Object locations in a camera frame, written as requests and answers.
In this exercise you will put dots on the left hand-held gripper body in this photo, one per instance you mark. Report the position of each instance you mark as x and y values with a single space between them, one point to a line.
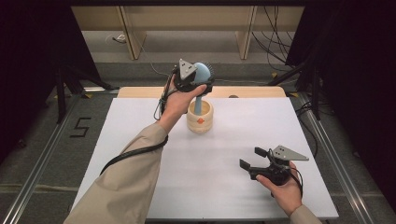
185 70

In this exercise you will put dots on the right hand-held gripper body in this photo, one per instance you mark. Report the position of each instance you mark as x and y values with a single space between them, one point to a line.
275 172

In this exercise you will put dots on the cream ringed cup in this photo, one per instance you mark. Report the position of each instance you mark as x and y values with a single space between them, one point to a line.
200 124

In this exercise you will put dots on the aluminium floor rail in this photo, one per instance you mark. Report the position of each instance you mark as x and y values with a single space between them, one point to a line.
40 168
336 161

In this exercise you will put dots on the white floor socket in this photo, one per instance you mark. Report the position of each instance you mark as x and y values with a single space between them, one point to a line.
120 39

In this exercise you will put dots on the person's right hand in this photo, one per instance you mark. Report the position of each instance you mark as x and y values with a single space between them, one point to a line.
288 196

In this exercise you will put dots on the light wooden desk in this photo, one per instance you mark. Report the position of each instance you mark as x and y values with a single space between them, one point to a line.
186 18

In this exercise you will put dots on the person's left hand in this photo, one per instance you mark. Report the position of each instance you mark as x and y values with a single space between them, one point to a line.
176 104

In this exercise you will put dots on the black curtain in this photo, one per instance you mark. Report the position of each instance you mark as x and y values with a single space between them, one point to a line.
358 77
28 62

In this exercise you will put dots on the white table mat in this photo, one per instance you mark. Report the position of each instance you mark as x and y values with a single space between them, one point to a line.
233 140

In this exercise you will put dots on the black metal stand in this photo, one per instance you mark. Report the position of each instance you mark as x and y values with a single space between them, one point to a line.
316 93
60 93

